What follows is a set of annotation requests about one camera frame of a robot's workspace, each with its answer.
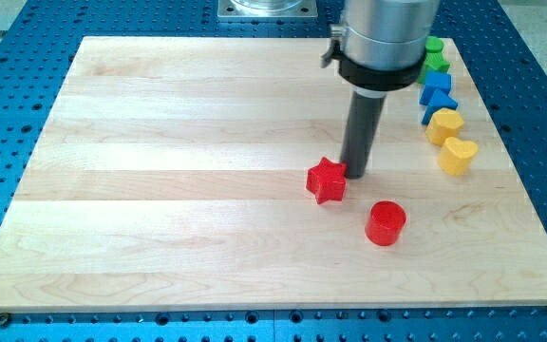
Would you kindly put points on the blue cube block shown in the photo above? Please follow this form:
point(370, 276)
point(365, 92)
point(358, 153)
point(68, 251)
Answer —
point(435, 80)

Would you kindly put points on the green cylinder block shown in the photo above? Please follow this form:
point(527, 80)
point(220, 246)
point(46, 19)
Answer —
point(434, 44)

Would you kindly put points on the blue triangle block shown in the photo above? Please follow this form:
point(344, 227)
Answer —
point(435, 101)

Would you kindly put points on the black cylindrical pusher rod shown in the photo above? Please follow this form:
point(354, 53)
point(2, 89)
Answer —
point(365, 110)

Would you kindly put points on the red star block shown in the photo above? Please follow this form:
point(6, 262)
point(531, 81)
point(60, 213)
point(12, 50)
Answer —
point(326, 181)

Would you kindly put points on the green star block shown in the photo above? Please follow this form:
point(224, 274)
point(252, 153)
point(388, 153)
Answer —
point(434, 61)

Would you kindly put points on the yellow heart block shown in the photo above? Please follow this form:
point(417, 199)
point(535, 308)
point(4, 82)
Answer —
point(456, 155)

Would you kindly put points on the wooden board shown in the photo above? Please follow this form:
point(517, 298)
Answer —
point(170, 175)

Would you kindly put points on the yellow hexagon block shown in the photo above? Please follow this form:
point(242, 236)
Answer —
point(443, 124)

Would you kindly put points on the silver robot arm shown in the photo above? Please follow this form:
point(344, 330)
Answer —
point(380, 44)

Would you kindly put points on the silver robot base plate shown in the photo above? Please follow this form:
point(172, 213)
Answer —
point(266, 9)

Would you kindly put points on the red cylinder block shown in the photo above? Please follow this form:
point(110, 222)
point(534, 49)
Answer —
point(386, 221)

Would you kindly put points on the blue perforated table plate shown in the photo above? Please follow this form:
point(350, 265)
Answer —
point(38, 46)

